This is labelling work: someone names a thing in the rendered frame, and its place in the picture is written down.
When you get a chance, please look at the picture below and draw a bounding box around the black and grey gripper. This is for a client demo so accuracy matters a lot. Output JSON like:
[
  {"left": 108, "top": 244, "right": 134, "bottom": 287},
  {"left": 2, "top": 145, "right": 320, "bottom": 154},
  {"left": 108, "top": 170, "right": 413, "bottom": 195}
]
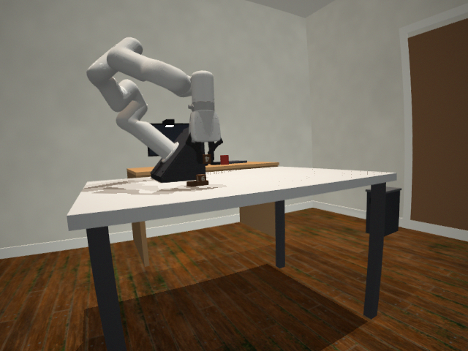
[{"left": 186, "top": 110, "right": 223, "bottom": 164}]

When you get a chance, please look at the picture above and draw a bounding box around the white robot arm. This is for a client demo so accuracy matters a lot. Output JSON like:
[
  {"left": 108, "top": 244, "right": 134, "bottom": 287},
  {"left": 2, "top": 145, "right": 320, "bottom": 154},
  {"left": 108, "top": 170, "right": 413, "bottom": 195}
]
[{"left": 86, "top": 37, "right": 215, "bottom": 162}]

